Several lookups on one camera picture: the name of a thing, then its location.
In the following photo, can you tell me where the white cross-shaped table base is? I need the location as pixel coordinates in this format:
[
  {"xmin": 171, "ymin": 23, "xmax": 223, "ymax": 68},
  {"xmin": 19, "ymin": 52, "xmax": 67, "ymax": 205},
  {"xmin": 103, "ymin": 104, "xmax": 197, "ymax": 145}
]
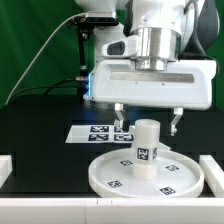
[{"xmin": 129, "ymin": 126, "xmax": 171, "ymax": 151}]

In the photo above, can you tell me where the white left rail block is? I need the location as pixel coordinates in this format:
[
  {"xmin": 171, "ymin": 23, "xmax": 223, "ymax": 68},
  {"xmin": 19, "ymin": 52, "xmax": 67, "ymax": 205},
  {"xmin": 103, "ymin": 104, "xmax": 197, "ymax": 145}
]
[{"xmin": 0, "ymin": 155, "xmax": 12, "ymax": 188}]

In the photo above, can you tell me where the white round table top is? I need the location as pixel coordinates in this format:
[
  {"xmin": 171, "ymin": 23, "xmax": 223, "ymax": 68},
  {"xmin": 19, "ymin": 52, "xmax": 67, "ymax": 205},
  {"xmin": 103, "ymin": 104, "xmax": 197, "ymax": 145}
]
[{"xmin": 88, "ymin": 148, "xmax": 204, "ymax": 198}]

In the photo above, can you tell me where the white sheet with markers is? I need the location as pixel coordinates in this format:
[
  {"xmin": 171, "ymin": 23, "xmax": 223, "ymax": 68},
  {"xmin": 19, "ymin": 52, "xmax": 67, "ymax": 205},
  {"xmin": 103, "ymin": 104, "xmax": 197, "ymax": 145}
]
[{"xmin": 65, "ymin": 125, "xmax": 134, "ymax": 143}]

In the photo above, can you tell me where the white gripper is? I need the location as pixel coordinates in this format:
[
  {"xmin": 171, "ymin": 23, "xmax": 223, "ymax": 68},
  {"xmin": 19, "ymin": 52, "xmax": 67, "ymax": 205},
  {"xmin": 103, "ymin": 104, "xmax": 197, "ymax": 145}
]
[{"xmin": 91, "ymin": 60, "xmax": 217, "ymax": 136}]

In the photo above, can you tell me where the black camera on stand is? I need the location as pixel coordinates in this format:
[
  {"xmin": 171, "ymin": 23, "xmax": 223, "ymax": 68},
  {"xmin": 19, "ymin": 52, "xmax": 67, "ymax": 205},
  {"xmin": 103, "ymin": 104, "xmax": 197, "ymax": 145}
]
[{"xmin": 68, "ymin": 11, "xmax": 119, "ymax": 82}]

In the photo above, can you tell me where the white rail block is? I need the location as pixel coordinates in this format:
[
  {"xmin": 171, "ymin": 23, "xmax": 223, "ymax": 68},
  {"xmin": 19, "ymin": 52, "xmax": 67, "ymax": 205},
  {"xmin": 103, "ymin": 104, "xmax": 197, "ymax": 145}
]
[
  {"xmin": 199, "ymin": 155, "xmax": 224, "ymax": 198},
  {"xmin": 0, "ymin": 155, "xmax": 12, "ymax": 188}
]

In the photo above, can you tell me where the white right rail block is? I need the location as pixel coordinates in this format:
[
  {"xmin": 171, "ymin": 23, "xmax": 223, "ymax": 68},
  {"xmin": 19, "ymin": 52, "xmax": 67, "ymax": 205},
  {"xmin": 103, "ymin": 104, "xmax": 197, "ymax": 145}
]
[{"xmin": 199, "ymin": 155, "xmax": 224, "ymax": 198}]

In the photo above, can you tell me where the white cable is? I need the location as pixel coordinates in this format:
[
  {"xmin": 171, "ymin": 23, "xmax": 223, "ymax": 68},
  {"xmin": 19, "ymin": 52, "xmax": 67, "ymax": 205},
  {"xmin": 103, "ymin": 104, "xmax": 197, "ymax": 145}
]
[{"xmin": 5, "ymin": 13, "xmax": 87, "ymax": 105}]

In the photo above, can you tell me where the black cable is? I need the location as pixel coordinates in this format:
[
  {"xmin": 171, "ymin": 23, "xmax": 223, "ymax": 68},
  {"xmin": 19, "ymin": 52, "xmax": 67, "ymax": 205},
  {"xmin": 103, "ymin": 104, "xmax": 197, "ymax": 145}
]
[{"xmin": 6, "ymin": 78, "xmax": 88, "ymax": 104}]

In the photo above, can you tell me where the white front rail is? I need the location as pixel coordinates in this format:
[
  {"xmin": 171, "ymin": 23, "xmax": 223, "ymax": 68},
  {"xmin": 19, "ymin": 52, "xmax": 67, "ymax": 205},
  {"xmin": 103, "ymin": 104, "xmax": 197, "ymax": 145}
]
[{"xmin": 0, "ymin": 198, "xmax": 224, "ymax": 224}]

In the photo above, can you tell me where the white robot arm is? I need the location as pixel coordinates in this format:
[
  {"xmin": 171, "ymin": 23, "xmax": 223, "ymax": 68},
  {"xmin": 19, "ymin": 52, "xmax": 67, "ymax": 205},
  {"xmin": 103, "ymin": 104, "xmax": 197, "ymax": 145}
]
[{"xmin": 75, "ymin": 0, "xmax": 219, "ymax": 132}]

